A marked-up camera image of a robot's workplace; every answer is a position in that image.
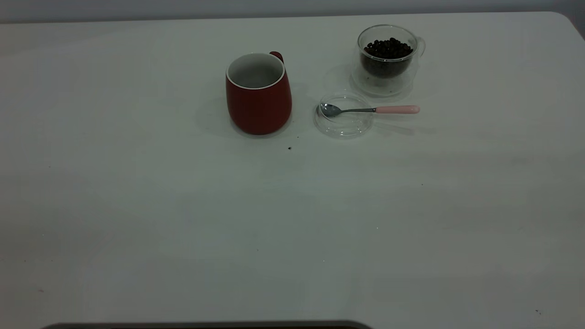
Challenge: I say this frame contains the red ceramic mug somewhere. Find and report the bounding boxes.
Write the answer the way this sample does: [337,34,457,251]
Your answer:
[225,51,293,136]

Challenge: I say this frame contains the pink handled metal spoon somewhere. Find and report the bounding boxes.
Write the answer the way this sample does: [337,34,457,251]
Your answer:
[319,103,420,118]

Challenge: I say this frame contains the clear glass lid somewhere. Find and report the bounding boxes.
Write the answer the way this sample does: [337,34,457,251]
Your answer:
[313,91,375,139]

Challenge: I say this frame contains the clear glass cup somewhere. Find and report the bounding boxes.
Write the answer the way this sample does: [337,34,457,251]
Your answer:
[351,24,426,97]

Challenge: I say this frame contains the dark coffee beans pile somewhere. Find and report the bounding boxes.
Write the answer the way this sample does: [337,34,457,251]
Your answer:
[360,37,414,78]

